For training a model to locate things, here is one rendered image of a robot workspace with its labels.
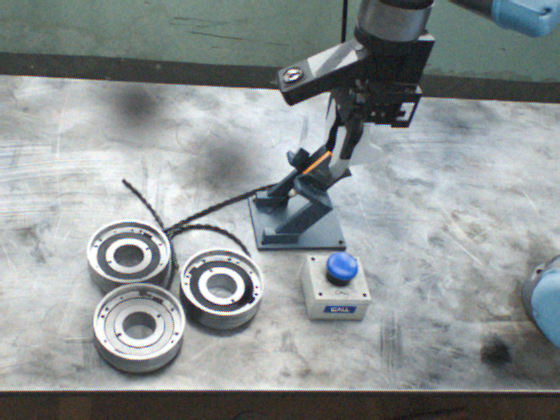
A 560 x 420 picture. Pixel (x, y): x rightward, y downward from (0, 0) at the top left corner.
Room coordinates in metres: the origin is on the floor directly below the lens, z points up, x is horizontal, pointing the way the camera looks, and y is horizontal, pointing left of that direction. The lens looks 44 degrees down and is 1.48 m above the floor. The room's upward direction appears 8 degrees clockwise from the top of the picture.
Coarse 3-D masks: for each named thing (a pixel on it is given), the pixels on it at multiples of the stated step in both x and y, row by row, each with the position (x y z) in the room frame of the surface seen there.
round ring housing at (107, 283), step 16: (112, 224) 0.58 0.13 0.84; (128, 224) 0.59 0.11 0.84; (144, 224) 0.59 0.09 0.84; (96, 240) 0.55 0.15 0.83; (128, 240) 0.56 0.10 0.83; (160, 240) 0.57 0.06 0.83; (96, 256) 0.53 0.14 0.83; (112, 256) 0.53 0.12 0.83; (128, 256) 0.56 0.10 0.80; (144, 256) 0.54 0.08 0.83; (96, 272) 0.50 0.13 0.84; (128, 272) 0.51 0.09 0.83; (160, 272) 0.51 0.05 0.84; (112, 288) 0.49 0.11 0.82
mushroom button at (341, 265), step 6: (336, 252) 0.56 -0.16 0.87; (342, 252) 0.56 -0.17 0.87; (330, 258) 0.54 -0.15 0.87; (336, 258) 0.54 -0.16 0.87; (342, 258) 0.54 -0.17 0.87; (348, 258) 0.55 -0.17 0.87; (354, 258) 0.55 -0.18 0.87; (330, 264) 0.53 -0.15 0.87; (336, 264) 0.53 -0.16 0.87; (342, 264) 0.53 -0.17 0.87; (348, 264) 0.54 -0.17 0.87; (354, 264) 0.54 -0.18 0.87; (330, 270) 0.53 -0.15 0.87; (336, 270) 0.53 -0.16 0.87; (342, 270) 0.53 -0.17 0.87; (348, 270) 0.53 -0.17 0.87; (354, 270) 0.53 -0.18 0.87; (336, 276) 0.52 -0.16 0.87; (342, 276) 0.52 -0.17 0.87; (348, 276) 0.52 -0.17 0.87; (354, 276) 0.53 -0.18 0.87
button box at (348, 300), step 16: (320, 256) 0.57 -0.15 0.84; (352, 256) 0.58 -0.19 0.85; (304, 272) 0.56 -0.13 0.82; (320, 272) 0.54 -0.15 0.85; (304, 288) 0.54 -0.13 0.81; (320, 288) 0.52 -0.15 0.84; (336, 288) 0.52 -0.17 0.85; (352, 288) 0.52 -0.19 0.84; (320, 304) 0.50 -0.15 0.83; (336, 304) 0.50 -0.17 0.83; (352, 304) 0.51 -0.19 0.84; (368, 304) 0.51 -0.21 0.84; (320, 320) 0.50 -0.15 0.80; (336, 320) 0.50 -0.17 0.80; (352, 320) 0.51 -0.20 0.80
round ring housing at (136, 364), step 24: (120, 288) 0.47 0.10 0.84; (144, 288) 0.48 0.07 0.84; (96, 312) 0.44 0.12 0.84; (120, 312) 0.45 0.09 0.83; (144, 312) 0.46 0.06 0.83; (96, 336) 0.41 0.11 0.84; (120, 336) 0.42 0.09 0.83; (120, 360) 0.38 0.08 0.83; (144, 360) 0.39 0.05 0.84; (168, 360) 0.40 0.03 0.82
